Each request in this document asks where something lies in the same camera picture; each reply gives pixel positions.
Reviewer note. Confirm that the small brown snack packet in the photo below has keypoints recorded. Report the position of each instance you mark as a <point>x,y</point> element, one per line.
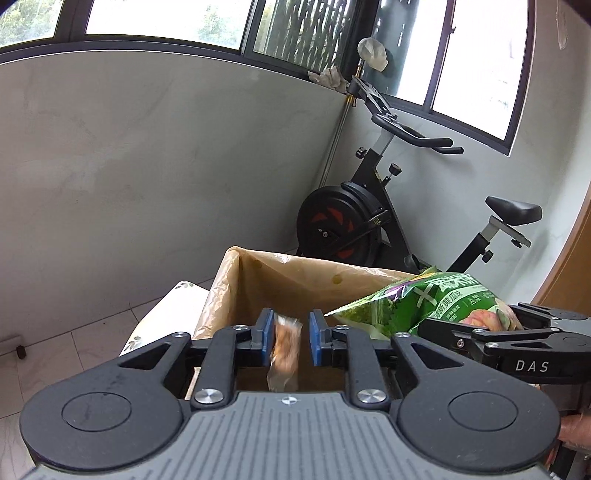
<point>284,350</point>

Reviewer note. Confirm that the white crumpled plastic bag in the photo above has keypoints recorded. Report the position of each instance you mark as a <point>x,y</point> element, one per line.
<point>373,53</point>

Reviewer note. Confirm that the green chip bag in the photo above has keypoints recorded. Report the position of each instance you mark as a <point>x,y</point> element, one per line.
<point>415,300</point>

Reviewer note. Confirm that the metal pole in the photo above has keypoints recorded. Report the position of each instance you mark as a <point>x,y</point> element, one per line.
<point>334,138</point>

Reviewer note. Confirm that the black framed window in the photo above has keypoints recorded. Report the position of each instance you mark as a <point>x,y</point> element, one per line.
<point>161,23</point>
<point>475,64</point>

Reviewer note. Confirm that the black caster wheel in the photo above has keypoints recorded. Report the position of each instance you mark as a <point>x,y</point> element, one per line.
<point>21,352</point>

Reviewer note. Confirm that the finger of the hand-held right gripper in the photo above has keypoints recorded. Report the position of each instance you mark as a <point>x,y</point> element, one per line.
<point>466,339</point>
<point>549,319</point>

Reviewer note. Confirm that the black exercise bike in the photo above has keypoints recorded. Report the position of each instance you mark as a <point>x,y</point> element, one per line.
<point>337,221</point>

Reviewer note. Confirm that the white rag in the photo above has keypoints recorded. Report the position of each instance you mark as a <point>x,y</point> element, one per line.
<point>330,77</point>

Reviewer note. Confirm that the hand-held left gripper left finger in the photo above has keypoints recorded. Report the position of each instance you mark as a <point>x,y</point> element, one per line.
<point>265,339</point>

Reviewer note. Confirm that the plastic lined cardboard box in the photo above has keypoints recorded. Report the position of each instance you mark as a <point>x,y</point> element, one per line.
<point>286,277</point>

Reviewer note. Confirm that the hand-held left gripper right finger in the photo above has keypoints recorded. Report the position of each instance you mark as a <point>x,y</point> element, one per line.
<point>317,339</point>

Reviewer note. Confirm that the person's right hand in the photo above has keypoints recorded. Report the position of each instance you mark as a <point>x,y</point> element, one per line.
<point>577,431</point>

